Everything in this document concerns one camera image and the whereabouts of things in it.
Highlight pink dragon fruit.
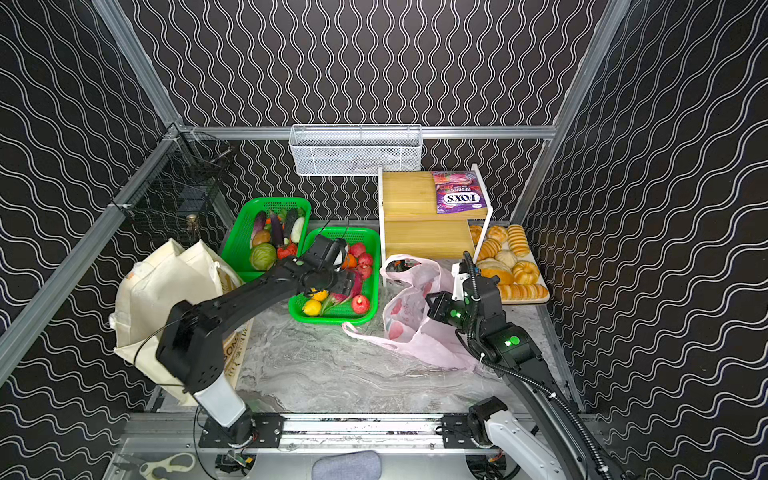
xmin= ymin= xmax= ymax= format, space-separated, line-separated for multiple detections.
xmin=321 ymin=273 xmax=364 ymax=316

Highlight yellow pear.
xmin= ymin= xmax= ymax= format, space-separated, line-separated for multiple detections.
xmin=311 ymin=290 xmax=329 ymax=302

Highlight green plastic basket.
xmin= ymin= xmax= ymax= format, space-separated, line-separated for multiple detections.
xmin=289 ymin=226 xmax=381 ymax=326
xmin=221 ymin=197 xmax=311 ymax=282

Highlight pink plastic grocery bag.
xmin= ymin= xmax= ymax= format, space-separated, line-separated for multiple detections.
xmin=342 ymin=254 xmax=477 ymax=371

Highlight cream canvas tote bag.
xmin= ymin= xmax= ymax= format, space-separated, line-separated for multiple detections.
xmin=109 ymin=238 xmax=256 ymax=404

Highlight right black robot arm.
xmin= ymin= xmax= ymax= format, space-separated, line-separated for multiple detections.
xmin=426 ymin=254 xmax=620 ymax=479

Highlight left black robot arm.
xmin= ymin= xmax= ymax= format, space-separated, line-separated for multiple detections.
xmin=155 ymin=235 xmax=356 ymax=448

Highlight red apple front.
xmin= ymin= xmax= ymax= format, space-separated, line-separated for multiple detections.
xmin=352 ymin=294 xmax=370 ymax=315

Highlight yellow lemon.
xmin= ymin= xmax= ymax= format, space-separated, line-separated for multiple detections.
xmin=302 ymin=299 xmax=323 ymax=317

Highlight red tomato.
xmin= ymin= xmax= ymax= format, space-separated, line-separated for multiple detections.
xmin=277 ymin=243 xmax=298 ymax=260

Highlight purple eggplant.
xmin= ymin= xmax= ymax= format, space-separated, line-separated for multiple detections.
xmin=270 ymin=212 xmax=284 ymax=248

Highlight tray of bread rolls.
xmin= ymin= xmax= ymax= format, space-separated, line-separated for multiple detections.
xmin=469 ymin=224 xmax=550 ymax=305

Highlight green cabbage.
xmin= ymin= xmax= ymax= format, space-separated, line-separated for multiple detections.
xmin=249 ymin=243 xmax=277 ymax=272

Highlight white wooden two-tier shelf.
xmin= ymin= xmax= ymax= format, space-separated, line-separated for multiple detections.
xmin=377 ymin=164 xmax=494 ymax=260

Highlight purple Fox's berries candy bag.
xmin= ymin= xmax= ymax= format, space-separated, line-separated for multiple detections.
xmin=431 ymin=171 xmax=487 ymax=214

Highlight grey padded cushion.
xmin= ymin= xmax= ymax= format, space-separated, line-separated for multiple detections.
xmin=311 ymin=451 xmax=383 ymax=480

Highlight white wire wall basket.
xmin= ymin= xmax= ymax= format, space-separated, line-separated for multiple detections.
xmin=289 ymin=124 xmax=423 ymax=176

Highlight black wire wall rack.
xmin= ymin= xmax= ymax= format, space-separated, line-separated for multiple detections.
xmin=116 ymin=132 xmax=234 ymax=250

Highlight white-handled scissors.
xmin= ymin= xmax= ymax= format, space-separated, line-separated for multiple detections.
xmin=138 ymin=453 xmax=197 ymax=480

